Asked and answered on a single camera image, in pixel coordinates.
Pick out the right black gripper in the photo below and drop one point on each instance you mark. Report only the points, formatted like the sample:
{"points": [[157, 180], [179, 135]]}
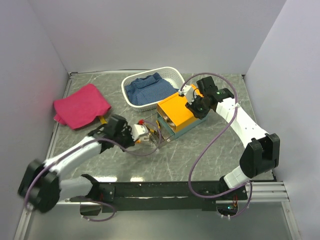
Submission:
{"points": [[200, 115]]}

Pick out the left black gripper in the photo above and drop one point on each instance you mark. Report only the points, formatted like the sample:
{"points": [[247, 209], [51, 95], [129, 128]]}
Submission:
{"points": [[130, 143]]}

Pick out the yellow needle nose pliers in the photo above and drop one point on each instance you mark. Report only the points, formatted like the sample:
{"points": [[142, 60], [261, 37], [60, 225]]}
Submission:
{"points": [[154, 128]]}

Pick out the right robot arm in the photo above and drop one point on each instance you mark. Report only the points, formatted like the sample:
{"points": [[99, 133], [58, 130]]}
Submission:
{"points": [[261, 149]]}

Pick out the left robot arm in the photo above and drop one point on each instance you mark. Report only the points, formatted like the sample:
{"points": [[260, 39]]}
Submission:
{"points": [[53, 170]]}

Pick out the yellow drawer cabinet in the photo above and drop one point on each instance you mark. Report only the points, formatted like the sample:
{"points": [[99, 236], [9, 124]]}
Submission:
{"points": [[175, 108]]}

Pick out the pink folded towel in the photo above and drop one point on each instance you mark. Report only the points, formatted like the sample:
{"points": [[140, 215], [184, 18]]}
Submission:
{"points": [[81, 108]]}

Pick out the blue checkered shirt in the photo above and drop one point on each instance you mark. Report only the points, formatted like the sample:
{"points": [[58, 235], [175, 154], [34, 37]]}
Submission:
{"points": [[152, 88]]}

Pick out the black base beam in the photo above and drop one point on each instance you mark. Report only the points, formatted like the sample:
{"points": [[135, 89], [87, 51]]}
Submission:
{"points": [[148, 196]]}

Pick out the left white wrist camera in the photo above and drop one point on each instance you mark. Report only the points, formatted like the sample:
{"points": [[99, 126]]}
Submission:
{"points": [[139, 130]]}

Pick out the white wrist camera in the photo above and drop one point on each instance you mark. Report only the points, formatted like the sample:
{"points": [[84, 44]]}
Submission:
{"points": [[139, 130], [189, 92]]}

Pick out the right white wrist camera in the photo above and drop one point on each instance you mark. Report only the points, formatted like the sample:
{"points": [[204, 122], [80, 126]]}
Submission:
{"points": [[189, 92]]}

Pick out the aluminium frame rail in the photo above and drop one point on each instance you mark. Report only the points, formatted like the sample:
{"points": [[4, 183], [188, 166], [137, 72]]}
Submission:
{"points": [[270, 192]]}

